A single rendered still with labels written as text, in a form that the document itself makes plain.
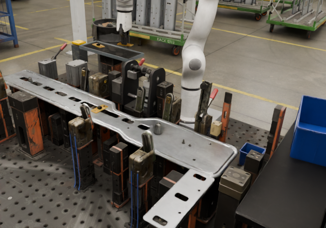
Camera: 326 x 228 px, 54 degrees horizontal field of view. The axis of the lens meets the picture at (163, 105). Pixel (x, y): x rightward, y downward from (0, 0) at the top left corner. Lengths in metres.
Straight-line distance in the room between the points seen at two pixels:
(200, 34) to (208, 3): 0.16
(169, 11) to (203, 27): 4.06
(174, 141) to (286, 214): 0.51
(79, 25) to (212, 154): 4.30
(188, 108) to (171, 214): 0.95
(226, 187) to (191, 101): 0.85
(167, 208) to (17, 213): 0.72
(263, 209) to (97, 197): 0.76
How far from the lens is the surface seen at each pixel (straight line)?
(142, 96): 1.51
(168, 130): 1.38
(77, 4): 5.24
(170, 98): 1.44
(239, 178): 1.07
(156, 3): 5.85
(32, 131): 1.73
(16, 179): 1.69
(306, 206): 1.09
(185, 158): 1.22
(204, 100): 1.35
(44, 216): 1.47
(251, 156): 1.15
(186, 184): 1.11
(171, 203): 1.04
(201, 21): 1.69
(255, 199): 1.06
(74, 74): 1.79
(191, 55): 1.67
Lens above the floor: 1.73
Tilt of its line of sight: 28 degrees down
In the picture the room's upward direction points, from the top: 2 degrees clockwise
